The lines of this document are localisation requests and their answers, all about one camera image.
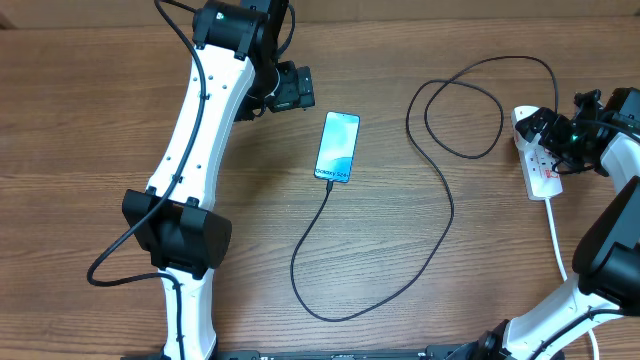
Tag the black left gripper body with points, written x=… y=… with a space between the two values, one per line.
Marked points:
x=293 y=91

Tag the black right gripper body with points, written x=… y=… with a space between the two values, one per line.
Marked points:
x=567 y=144

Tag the white power strip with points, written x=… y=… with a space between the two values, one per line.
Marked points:
x=540 y=181

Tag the blue Galaxy smartphone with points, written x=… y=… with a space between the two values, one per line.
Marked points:
x=337 y=147

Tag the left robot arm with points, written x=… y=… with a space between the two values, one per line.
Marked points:
x=237 y=74

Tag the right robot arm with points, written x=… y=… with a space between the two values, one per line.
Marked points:
x=604 y=284

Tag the white charger adapter plug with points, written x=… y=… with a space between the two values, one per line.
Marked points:
x=522 y=144

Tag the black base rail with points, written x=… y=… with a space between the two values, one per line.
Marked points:
x=432 y=352

